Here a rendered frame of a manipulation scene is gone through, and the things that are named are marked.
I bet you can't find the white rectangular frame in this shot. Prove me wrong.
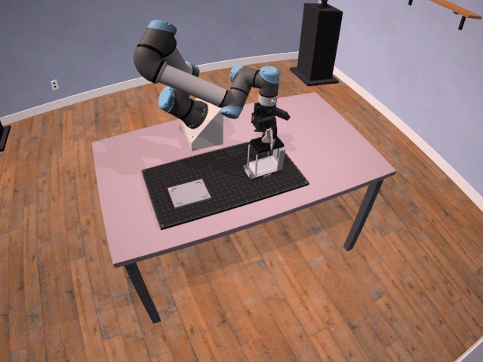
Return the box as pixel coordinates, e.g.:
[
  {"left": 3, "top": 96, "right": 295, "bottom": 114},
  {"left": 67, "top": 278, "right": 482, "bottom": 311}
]
[{"left": 168, "top": 179, "right": 211, "bottom": 209}]

